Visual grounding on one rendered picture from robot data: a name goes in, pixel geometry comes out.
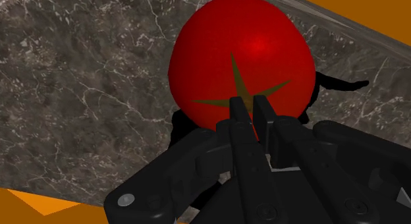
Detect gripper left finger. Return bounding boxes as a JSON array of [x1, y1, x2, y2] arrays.
[[103, 96, 279, 224]]

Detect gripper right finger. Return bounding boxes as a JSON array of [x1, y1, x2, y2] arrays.
[[252, 94, 411, 224]]

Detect red tomato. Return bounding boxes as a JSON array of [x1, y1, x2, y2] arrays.
[[167, 0, 317, 140]]

